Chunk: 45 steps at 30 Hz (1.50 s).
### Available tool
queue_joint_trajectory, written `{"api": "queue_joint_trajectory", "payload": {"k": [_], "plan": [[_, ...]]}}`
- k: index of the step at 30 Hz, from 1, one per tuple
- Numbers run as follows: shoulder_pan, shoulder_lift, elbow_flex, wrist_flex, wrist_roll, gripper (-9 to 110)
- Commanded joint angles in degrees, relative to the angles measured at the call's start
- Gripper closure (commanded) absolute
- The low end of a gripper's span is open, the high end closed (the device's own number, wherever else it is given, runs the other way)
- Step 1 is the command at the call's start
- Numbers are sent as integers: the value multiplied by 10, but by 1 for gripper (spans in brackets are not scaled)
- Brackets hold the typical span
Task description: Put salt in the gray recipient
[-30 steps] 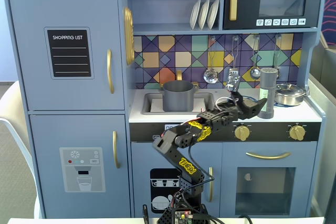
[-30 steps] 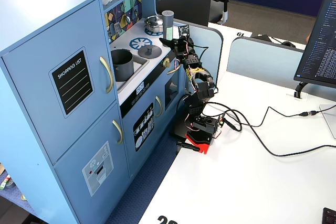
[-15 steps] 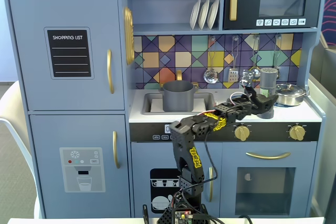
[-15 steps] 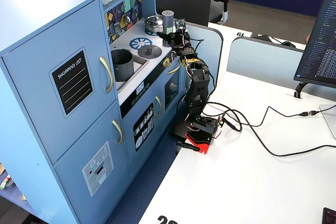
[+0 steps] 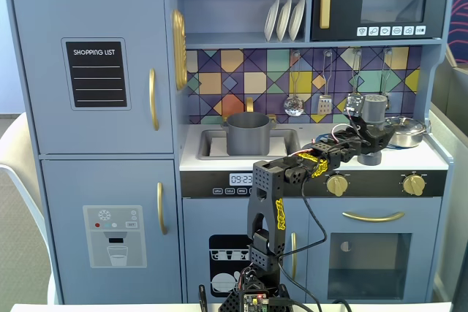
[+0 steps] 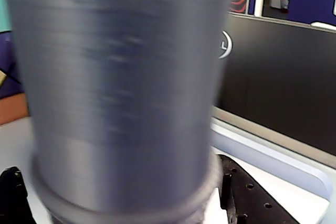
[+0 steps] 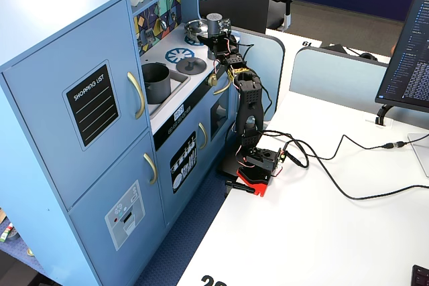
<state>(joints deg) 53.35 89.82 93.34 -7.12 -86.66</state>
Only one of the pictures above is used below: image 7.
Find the gold dishwasher handle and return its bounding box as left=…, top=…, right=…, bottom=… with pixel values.
left=197, top=121, right=208, bottom=151

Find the steel pot with lid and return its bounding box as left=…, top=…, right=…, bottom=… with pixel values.
left=184, top=19, right=210, bottom=41

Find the black keyboard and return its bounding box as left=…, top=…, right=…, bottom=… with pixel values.
left=411, top=265, right=429, bottom=286

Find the black Dell monitor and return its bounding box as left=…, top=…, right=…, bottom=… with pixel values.
left=196, top=0, right=271, bottom=34

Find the black USB cable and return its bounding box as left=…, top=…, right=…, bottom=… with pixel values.
left=283, top=134, right=412, bottom=169

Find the black power cable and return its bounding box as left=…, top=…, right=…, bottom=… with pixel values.
left=259, top=129, right=429, bottom=202

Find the red robot base mount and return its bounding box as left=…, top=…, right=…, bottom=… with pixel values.
left=236, top=166, right=271, bottom=199

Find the fridge door with dispenser print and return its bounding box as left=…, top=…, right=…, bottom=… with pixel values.
left=68, top=130, right=168, bottom=286

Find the steel slotted spatula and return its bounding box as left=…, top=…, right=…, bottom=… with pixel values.
left=143, top=14, right=156, bottom=46

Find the robot controller circuit board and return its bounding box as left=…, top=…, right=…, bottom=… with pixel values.
left=275, top=147, right=290, bottom=168

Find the clear stand base plate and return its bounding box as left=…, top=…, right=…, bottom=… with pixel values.
left=407, top=131, right=429, bottom=178

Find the black table clamp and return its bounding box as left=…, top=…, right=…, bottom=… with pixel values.
left=225, top=180, right=256, bottom=196

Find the gray pot lid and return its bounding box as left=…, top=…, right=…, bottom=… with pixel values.
left=176, top=57, right=207, bottom=75

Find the blue wooden toy kitchen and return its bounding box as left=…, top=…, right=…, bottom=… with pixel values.
left=0, top=0, right=242, bottom=286

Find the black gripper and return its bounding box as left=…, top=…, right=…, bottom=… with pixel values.
left=196, top=32, right=243, bottom=58

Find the fridge door with shopping list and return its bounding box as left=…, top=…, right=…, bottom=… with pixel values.
left=1, top=0, right=151, bottom=212

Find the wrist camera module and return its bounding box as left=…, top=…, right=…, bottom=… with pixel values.
left=218, top=17, right=233, bottom=34

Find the gold fridge door handle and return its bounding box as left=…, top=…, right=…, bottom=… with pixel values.
left=126, top=71, right=146, bottom=120
left=143, top=153, right=158, bottom=186

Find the oven door with window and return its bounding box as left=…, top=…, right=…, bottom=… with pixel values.
left=207, top=84, right=236, bottom=166

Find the monitor with lit screen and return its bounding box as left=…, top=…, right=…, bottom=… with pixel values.
left=374, top=0, right=429, bottom=115

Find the gold oven handle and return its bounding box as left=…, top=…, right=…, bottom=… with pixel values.
left=212, top=78, right=232, bottom=96

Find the gray toy sink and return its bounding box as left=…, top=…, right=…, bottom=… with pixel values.
left=142, top=64, right=192, bottom=119

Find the gray-blue desk divider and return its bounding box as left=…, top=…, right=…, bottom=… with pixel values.
left=288, top=46, right=391, bottom=118
left=231, top=26, right=286, bottom=123

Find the gray plastic pot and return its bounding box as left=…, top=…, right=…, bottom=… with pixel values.
left=141, top=62, right=172, bottom=105

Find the dishwasher door with dish print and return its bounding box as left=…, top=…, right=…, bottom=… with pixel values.
left=154, top=108, right=212, bottom=230

